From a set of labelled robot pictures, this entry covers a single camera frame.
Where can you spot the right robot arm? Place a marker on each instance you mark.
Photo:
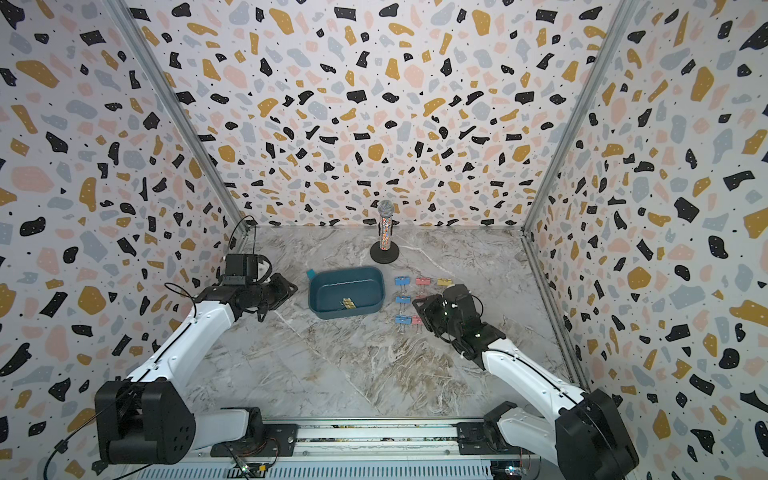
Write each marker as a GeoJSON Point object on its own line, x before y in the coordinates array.
{"type": "Point", "coordinates": [581, 432]}

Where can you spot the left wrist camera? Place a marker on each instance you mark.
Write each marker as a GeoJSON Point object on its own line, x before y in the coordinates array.
{"type": "Point", "coordinates": [240, 270]}

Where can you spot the teal plastic storage box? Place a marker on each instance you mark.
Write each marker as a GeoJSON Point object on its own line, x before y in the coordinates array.
{"type": "Point", "coordinates": [363, 285]}

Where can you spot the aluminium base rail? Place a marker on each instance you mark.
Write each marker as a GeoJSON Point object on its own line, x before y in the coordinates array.
{"type": "Point", "coordinates": [406, 448]}

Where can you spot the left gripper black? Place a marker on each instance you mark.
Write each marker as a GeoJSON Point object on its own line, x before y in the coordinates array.
{"type": "Point", "coordinates": [283, 291]}

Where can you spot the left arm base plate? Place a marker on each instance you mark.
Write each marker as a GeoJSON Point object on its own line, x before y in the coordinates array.
{"type": "Point", "coordinates": [269, 440]}

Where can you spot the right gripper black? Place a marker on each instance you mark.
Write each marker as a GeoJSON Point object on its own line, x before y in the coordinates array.
{"type": "Point", "coordinates": [426, 309]}

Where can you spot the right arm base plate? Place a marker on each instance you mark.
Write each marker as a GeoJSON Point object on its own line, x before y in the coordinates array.
{"type": "Point", "coordinates": [481, 438]}

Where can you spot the microphone on black stand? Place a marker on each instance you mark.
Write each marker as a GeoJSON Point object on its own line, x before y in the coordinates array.
{"type": "Point", "coordinates": [385, 250]}

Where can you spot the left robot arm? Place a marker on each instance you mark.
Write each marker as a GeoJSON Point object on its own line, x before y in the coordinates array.
{"type": "Point", "coordinates": [144, 419]}

